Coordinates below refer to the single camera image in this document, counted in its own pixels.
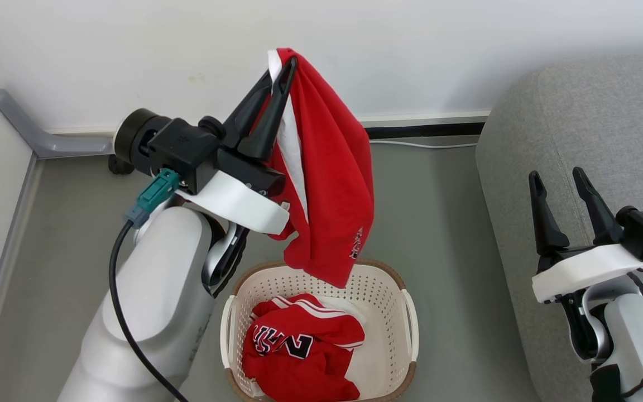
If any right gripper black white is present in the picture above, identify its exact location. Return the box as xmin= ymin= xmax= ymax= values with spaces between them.
xmin=528 ymin=166 xmax=643 ymax=304

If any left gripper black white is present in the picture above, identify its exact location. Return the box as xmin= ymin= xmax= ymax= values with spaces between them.
xmin=114 ymin=58 xmax=298 ymax=236

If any plain red white garment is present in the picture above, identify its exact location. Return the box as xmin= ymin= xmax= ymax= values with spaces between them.
xmin=266 ymin=47 xmax=375 ymax=289

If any cream perforated laundry basket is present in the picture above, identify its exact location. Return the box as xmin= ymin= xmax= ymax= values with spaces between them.
xmin=220 ymin=259 xmax=420 ymax=402

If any grey fabric sofa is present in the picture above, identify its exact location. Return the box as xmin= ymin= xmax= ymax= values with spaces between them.
xmin=475 ymin=53 xmax=643 ymax=402

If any small black caster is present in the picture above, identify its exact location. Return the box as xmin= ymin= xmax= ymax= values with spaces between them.
xmin=108 ymin=154 xmax=136 ymax=176

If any red jersey with lettering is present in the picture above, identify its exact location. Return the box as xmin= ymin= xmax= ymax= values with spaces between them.
xmin=242 ymin=293 xmax=367 ymax=402

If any teal left cable connector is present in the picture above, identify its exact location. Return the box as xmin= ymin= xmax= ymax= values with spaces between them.
xmin=125 ymin=169 xmax=180 ymax=227

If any white floor cable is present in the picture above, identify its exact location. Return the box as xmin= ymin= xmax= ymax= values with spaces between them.
xmin=369 ymin=139 xmax=477 ymax=150

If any grey metal corner bracket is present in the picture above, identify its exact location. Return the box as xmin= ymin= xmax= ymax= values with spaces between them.
xmin=0 ymin=89 xmax=114 ymax=159

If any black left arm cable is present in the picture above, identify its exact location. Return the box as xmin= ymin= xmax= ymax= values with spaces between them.
xmin=109 ymin=221 xmax=189 ymax=402

